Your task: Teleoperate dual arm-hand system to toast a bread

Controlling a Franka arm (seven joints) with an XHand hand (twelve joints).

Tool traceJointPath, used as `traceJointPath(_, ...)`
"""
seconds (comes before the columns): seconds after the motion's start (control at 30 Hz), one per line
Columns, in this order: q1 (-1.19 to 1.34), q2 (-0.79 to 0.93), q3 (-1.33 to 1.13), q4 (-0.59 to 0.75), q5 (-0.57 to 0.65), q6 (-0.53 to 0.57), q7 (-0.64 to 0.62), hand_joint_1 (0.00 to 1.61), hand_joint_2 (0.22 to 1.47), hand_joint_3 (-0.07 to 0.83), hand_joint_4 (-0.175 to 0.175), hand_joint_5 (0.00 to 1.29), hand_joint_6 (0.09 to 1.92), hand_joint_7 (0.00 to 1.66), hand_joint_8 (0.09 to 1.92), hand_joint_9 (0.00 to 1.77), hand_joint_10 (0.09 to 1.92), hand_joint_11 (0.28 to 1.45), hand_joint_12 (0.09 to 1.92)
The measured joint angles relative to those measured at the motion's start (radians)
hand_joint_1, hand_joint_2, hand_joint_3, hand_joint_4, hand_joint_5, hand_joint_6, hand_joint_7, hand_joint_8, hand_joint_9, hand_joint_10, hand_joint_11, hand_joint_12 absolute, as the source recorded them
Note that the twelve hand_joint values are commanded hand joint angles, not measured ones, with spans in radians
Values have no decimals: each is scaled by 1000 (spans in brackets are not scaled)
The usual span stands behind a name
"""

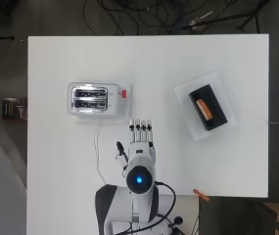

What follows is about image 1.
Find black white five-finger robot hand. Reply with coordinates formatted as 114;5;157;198
127;118;158;165

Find orange-crusted toast slice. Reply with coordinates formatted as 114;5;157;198
195;99;213;120

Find orange clamp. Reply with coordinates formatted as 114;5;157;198
192;188;210;202

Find black round plug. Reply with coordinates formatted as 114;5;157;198
172;215;184;226

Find black foam block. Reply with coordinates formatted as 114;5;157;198
188;83;229;132

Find dark red-black box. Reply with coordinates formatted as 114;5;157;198
1;97;28;121

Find black tripod legs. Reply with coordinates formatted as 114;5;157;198
181;0;272;34

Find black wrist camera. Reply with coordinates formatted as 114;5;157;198
115;140;129;165

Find white toaster cable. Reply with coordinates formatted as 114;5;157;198
93;118;109;184

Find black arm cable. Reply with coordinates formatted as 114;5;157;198
114;180;178;235

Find black floor cable bundle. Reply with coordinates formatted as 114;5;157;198
82;0;187;36

